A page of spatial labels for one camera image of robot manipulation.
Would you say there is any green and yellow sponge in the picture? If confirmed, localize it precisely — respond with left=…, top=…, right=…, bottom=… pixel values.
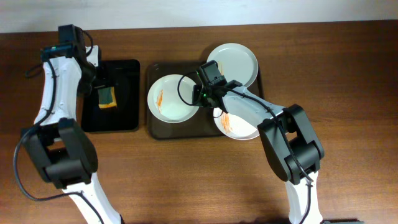
left=98, top=86, right=117, bottom=110

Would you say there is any white plate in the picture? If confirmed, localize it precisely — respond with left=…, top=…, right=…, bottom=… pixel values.
left=147, top=74, right=199, bottom=123
left=213, top=108, right=259, bottom=140

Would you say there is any pale blue plate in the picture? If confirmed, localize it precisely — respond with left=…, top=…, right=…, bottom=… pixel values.
left=207, top=43, right=259, bottom=87

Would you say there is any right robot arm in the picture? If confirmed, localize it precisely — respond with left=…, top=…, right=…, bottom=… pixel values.
left=192, top=60, right=325, bottom=223

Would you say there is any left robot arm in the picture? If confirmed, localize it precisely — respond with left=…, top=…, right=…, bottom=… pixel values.
left=13, top=24, right=124, bottom=223

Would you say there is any brown plastic serving tray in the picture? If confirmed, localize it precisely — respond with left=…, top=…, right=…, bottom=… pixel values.
left=146, top=61, right=265, bottom=140

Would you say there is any black plastic tray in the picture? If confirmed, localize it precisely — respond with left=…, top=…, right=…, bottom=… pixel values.
left=81, top=59, right=140, bottom=133

